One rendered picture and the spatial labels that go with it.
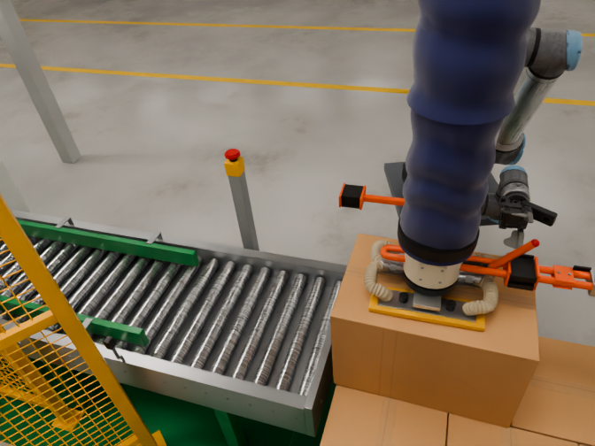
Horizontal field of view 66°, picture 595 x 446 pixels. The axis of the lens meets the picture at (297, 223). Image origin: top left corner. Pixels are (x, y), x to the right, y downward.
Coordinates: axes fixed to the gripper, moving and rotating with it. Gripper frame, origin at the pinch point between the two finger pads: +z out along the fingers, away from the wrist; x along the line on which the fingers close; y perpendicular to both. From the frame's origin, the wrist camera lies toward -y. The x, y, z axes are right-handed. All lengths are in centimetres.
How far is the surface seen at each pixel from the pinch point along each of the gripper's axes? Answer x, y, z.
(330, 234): -109, 91, -105
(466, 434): -52, 9, 40
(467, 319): -10.1, 15.4, 26.5
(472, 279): -4.5, 15.2, 15.3
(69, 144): -94, 337, -156
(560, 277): 1.7, -7.2, 15.3
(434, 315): -10.5, 25.0, 26.7
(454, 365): -23.4, 17.1, 33.9
